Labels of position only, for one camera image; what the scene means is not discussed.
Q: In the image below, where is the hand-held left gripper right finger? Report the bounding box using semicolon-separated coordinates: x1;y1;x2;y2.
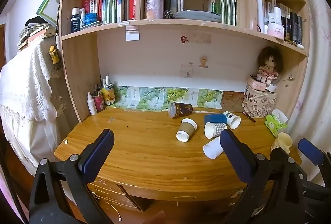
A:
220;128;308;224

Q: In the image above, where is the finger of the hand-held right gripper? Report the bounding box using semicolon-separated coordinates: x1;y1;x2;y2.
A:
298;138;331;186
301;176;331;202

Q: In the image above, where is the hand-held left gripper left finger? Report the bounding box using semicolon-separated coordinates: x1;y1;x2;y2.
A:
29;129;115;224

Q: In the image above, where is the paper cup with brown sleeve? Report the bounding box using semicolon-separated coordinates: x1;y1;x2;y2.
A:
176;118;198;143

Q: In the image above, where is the plain white paper cup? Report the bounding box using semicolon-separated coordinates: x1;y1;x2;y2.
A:
203;136;224;160

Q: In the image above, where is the checkered paper cup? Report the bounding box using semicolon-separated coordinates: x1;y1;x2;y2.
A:
204;122;228;139

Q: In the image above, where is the white printed paper cup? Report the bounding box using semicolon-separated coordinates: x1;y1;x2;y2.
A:
223;111;242;130

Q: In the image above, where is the blue paper cup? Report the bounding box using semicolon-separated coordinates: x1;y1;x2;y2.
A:
204;113;228;125

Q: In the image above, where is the dark patterned paper cup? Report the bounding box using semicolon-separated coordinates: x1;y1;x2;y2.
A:
168;101;193;119

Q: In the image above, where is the cream ceramic mug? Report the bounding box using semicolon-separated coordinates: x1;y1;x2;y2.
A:
270;132;293;154

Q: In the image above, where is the brown pen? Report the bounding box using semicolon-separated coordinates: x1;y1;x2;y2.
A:
242;111;257;123

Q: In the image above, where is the wooden desk drawer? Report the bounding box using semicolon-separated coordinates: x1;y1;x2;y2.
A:
86;180;146;212

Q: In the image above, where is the green tissue pack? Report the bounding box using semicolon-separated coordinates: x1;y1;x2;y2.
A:
264;109;288;137

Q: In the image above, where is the white spray bottle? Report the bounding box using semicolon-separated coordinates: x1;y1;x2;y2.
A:
87;92;98;116

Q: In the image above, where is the red pen holder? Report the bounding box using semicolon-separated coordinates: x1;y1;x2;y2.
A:
93;94;105;111

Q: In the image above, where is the brown cardboard picture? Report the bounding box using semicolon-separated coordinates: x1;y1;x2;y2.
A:
222;91;246;112

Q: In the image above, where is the letter print fabric basket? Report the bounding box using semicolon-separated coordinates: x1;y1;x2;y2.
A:
241;84;278;118

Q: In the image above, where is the pink box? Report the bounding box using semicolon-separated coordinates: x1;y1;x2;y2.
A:
247;75;268;91

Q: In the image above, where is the grape print paper strip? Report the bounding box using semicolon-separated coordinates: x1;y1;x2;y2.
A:
108;86;223;111

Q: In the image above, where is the wooden bookshelf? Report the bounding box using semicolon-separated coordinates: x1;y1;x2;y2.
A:
55;0;311;124

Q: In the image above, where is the floral curtain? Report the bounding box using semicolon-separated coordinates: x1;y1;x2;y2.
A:
284;0;331;188

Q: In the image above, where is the brown haired rag doll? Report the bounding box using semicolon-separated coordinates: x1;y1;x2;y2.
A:
256;46;284;85

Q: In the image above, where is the white lace cloth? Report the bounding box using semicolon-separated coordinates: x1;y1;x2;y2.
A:
0;38;59;168

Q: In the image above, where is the white paper label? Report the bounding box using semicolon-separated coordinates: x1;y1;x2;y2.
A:
125;26;140;41

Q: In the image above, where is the row of black bottles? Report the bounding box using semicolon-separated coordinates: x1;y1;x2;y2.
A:
281;12;303;44

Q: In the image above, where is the pink cosmetic jar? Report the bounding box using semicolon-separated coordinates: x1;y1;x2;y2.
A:
266;23;284;41

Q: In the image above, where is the dark blue bottle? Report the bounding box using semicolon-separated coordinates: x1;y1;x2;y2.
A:
70;7;81;33

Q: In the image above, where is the blue jar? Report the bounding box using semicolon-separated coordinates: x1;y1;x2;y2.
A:
84;12;98;26

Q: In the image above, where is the pile of old books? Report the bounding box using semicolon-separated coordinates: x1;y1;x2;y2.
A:
17;17;57;52

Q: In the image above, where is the row of white cosmetic bottles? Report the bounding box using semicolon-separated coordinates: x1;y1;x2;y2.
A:
256;0;291;34

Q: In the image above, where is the grey pouch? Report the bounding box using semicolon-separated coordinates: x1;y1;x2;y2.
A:
175;9;223;24

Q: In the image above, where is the row of red and green books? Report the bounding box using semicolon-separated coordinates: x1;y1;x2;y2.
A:
81;0;137;24

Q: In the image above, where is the green framed picture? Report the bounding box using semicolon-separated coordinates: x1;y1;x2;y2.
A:
36;0;64;29

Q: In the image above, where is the white cable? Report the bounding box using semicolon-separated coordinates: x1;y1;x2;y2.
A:
103;202;122;222

